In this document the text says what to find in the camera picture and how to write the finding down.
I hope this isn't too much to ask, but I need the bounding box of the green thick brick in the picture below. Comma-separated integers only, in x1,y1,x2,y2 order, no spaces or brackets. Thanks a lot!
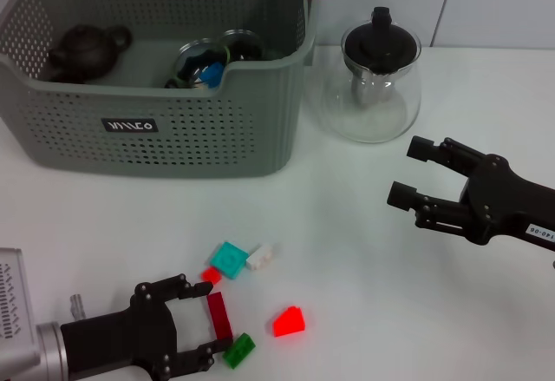
222,332,257,370

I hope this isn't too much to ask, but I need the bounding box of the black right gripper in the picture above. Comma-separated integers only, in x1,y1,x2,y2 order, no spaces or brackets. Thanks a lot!
386,135,555,252

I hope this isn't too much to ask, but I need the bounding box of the glass teapot black lid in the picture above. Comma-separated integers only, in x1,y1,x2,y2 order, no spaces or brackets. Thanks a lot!
303,6,423,144

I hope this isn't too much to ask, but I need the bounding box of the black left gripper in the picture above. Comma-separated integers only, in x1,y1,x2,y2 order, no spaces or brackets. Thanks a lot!
59,273,235,381

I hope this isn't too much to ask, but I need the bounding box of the dark red long brick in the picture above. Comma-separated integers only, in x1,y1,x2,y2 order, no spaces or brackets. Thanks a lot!
206,292,234,341

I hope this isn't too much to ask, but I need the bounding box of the grey perforated storage bin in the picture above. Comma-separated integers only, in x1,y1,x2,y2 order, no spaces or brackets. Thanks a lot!
0,0,324,181

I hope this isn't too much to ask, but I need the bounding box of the teal square plate brick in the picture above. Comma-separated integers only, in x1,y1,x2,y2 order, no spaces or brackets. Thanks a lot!
209,240,250,281

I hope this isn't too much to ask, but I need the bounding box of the bright red sloped brick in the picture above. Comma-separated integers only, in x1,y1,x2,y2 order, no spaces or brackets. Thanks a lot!
271,305,307,338

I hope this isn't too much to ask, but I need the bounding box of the white studded brick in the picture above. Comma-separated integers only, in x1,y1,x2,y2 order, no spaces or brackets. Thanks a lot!
245,243,276,272

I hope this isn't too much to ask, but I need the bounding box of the dark clay teapot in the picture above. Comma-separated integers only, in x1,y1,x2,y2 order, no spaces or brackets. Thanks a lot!
47,24,134,83

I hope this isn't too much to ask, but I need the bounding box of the blue square plate brick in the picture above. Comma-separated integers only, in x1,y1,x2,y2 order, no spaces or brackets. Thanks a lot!
199,62,225,90

